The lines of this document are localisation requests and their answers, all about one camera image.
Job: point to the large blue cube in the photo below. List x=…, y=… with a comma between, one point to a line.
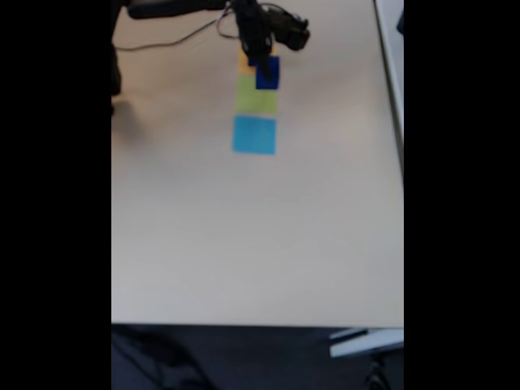
x=273, y=79

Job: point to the white neighbouring desk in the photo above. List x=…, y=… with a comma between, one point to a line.
x=392, y=61

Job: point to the light blue paper square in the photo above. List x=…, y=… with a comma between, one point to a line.
x=254, y=136

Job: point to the orange paper square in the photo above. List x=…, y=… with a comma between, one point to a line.
x=243, y=67

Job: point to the dark object on desk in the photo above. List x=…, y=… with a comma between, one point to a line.
x=401, y=22

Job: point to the green paper square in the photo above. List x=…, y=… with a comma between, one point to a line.
x=254, y=101

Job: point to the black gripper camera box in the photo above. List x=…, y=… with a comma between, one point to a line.
x=292, y=32

